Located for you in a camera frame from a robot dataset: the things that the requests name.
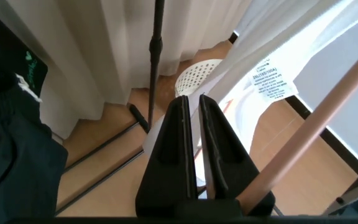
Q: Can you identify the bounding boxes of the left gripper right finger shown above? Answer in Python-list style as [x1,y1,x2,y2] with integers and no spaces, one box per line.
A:
[198,94,276,217]

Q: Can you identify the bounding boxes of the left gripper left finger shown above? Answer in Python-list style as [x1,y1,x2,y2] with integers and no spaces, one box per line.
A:
[135,95,198,218]

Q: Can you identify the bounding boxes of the pink clothes hanger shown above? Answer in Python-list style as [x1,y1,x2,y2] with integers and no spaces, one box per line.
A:
[236,37,358,216]

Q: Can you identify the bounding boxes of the white garment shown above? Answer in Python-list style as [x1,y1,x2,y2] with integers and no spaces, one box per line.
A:
[141,0,358,187]

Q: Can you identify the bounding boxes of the black drawstring shorts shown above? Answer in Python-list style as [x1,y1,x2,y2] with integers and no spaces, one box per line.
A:
[0,0,70,220]

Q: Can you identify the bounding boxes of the white laundry basket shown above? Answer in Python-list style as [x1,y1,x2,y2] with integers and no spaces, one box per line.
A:
[175,58,224,98]

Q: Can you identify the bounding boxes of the black clothes rack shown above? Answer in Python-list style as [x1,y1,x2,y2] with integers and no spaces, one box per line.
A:
[54,0,167,216]

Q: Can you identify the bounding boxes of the white curtain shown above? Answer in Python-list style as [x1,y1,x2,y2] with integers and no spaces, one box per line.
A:
[0,0,253,140]

